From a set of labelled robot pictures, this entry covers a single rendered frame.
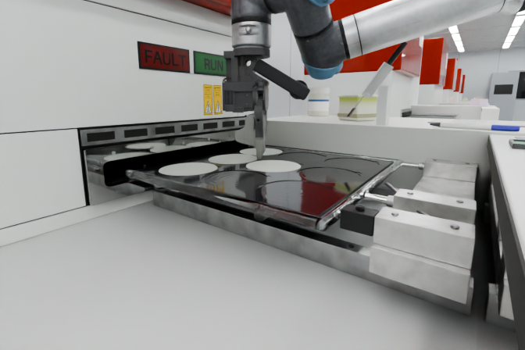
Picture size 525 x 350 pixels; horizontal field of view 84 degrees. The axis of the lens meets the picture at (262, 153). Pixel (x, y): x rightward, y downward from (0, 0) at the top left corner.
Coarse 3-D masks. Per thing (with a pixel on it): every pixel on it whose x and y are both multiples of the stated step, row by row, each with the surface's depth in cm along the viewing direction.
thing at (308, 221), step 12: (144, 180) 46; (156, 180) 44; (168, 180) 43; (192, 192) 40; (204, 192) 38; (216, 192) 38; (228, 204) 36; (240, 204) 35; (252, 204) 34; (264, 204) 33; (276, 216) 32; (288, 216) 31; (300, 216) 30; (312, 216) 30; (312, 228) 29; (324, 228) 29
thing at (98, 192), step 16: (128, 144) 52; (144, 144) 55; (160, 144) 58; (176, 144) 61; (192, 144) 64; (208, 144) 68; (96, 160) 48; (96, 176) 48; (96, 192) 49; (112, 192) 51; (128, 192) 53
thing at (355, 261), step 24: (168, 192) 54; (192, 216) 50; (216, 216) 46; (240, 216) 43; (264, 240) 41; (288, 240) 38; (312, 240) 36; (336, 240) 36; (336, 264) 35; (360, 264) 33; (408, 288) 30
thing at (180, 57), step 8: (144, 48) 54; (152, 48) 55; (160, 48) 56; (168, 48) 58; (144, 56) 54; (152, 56) 55; (160, 56) 57; (168, 56) 58; (176, 56) 60; (184, 56) 61; (144, 64) 54; (152, 64) 56; (160, 64) 57; (168, 64) 58; (176, 64) 60; (184, 64) 61
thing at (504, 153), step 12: (492, 144) 41; (504, 144) 40; (504, 156) 31; (516, 156) 31; (504, 168) 26; (516, 168) 26; (504, 180) 22; (516, 180) 22; (516, 192) 19; (516, 204) 17; (516, 216) 15; (516, 228) 14
